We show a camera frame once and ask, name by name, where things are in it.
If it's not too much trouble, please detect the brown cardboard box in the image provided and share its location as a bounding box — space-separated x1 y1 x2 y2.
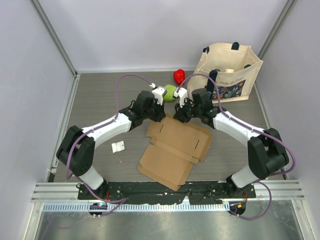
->
137 114 213 191

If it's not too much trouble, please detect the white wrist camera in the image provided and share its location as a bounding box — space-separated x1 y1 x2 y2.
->
173 87 188 99
149 83 168 105

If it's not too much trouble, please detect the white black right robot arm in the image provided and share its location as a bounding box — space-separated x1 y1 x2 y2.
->
173 88 289 198

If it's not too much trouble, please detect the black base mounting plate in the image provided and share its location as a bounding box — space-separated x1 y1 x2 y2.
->
77 181 257 205

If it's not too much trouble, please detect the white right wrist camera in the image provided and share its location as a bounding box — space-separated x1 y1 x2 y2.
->
173 87 188 99

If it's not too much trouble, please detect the white slotted cable duct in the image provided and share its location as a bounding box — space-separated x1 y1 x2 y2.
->
42 201 230 213

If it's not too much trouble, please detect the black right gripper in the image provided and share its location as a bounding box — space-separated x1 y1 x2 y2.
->
173 97 202 124

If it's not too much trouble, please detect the red bell pepper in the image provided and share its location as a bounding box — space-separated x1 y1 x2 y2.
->
173 69 186 86

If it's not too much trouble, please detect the green cabbage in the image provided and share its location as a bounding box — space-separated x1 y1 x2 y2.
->
163 84 177 103

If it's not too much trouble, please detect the beige canvas tote bag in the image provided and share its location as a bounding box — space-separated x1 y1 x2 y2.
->
187 42 263 104

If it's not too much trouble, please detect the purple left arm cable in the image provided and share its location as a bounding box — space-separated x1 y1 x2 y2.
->
47 73 157 230

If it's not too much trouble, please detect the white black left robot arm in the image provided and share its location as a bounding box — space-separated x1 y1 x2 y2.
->
56 86 167 200

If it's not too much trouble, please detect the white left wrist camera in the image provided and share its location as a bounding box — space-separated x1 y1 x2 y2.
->
149 83 168 105

